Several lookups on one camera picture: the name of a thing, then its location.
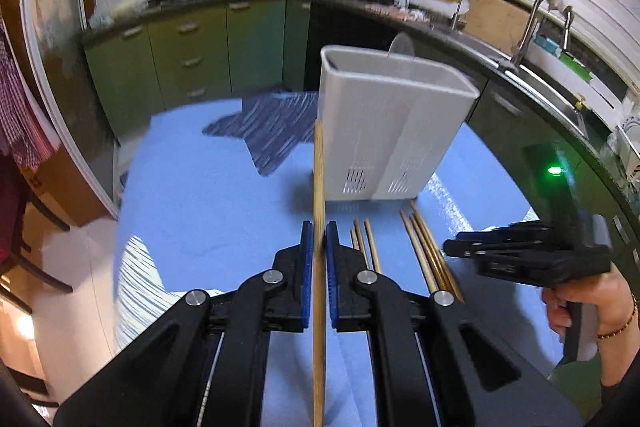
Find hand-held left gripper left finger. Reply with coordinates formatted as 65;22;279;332
52;221;315;427

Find blue tablecloth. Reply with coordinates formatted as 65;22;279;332
115;99;566;427

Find thin gold bracelet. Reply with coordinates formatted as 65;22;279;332
597;294;639;340

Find light wooden chopstick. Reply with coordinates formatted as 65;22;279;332
313;119;327;427

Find dark wooden red chair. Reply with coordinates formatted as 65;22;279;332
0;152;76;308

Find dark kitchen counter unit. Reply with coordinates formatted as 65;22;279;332
285;0;640;228

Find person's right forearm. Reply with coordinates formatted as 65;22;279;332
597;327;640;408

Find clear plastic spoon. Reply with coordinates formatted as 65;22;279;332
387;32;416;58

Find sliding glass door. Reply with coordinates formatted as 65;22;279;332
20;0;123;220

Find steel sink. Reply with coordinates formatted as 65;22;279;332
465;32;592;138

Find dark blue star mat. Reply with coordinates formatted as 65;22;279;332
202;91;321;178

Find person's right hand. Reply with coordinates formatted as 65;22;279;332
542;272;637;339

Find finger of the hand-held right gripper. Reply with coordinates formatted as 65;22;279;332
442;237;566;261
457;222;552;245

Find green kitchen cabinets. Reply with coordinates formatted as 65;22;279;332
82;0;313;138

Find bunch of wooden chopsticks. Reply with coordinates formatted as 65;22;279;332
349;199;466;305

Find small chrome faucet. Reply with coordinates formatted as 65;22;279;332
442;0;467;31

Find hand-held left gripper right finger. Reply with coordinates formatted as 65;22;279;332
324;221;585;427

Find white plastic utensil holder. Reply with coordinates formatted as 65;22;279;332
319;45;481;202

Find tall chrome faucet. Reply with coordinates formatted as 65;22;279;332
510;0;576;68

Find white striped star mat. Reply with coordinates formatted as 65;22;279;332
114;234;226;353

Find red checked apron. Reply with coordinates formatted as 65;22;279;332
0;19;62;170

